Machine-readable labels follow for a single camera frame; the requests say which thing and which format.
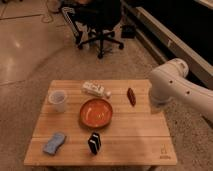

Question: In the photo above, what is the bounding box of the small black box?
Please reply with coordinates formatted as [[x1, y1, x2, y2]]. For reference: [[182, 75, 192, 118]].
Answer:
[[121, 25, 136, 38]]

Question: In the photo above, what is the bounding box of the wooden table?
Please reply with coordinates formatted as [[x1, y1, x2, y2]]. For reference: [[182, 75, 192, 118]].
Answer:
[[24, 80, 177, 166]]

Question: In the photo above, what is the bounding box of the dark red oblong object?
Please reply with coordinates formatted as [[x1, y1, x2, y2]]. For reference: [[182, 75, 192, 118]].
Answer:
[[127, 88, 136, 106]]

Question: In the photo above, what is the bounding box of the orange plate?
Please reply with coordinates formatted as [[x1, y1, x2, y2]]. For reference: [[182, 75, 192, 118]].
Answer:
[[80, 98, 113, 128]]

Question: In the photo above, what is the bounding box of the clear plastic cup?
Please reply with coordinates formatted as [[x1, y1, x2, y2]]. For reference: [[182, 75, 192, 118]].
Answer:
[[48, 90, 67, 113]]

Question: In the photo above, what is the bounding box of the blue sponge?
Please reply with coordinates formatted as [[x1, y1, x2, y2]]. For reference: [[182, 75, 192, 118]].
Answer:
[[43, 132, 66, 155]]

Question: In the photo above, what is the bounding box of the black and white eraser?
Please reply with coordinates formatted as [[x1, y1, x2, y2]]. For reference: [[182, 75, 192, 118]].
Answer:
[[88, 132, 101, 154]]

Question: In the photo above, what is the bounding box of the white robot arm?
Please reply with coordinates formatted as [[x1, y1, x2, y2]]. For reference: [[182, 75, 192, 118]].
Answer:
[[149, 58, 213, 122]]

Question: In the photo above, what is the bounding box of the black office chair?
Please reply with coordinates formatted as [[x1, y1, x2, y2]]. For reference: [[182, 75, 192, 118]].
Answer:
[[60, 0, 124, 59]]

